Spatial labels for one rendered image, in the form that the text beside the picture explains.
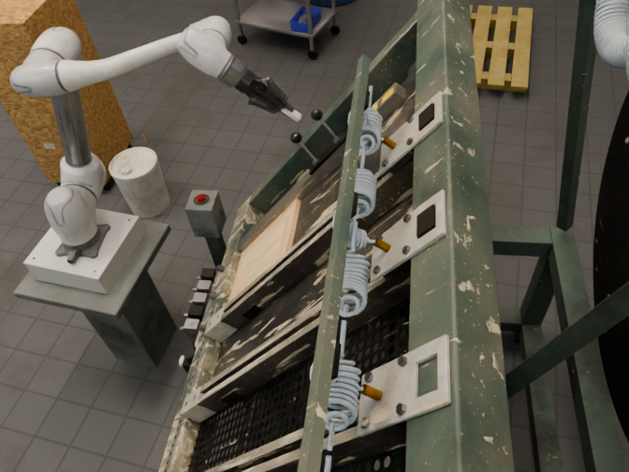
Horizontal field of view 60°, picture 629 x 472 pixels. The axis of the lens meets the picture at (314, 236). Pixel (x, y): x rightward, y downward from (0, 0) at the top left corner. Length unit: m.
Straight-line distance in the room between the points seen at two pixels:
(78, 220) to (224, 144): 1.99
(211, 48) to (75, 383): 2.02
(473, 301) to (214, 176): 3.17
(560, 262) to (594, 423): 0.64
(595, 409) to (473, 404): 1.30
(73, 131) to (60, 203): 0.28
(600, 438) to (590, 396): 0.14
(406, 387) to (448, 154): 0.44
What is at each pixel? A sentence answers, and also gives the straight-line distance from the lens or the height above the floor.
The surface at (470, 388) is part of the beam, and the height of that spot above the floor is 1.86.
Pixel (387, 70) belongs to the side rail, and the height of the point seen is 1.56.
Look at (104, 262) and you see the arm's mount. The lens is 2.41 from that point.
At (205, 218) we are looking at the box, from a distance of 2.38.
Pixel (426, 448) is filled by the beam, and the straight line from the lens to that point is 0.77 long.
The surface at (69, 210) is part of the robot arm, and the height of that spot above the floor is 1.09.
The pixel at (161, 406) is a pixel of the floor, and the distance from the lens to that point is 2.96.
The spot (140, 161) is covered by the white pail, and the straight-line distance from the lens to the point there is 3.61.
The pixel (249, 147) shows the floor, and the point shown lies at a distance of 4.06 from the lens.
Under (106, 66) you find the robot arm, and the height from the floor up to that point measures 1.65.
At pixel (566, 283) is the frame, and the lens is 2.29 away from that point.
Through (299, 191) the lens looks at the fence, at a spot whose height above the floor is 1.24.
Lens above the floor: 2.55
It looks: 49 degrees down
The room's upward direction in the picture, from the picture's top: 7 degrees counter-clockwise
